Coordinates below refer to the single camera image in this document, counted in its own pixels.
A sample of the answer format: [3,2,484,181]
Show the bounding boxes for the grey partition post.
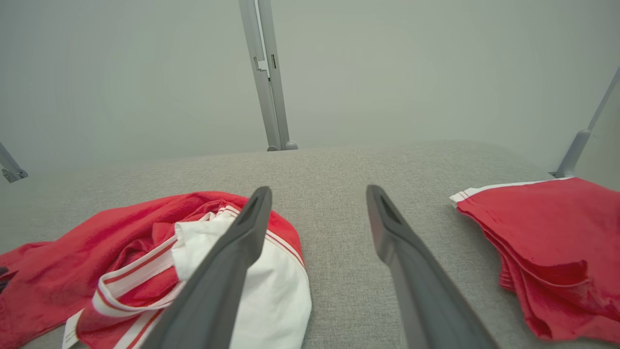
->
[238,0,292,152]

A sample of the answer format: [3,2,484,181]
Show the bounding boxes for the grey slanted partition support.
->
[549,67,620,179]
[0,142,29,184]

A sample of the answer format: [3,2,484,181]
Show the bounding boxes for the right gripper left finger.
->
[140,185,273,349]

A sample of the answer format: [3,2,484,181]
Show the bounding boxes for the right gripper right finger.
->
[365,184,500,349]

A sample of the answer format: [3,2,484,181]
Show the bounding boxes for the red and white striped shirt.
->
[0,190,313,349]

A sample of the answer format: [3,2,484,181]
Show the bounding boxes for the red shorts with white trim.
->
[449,176,620,343]

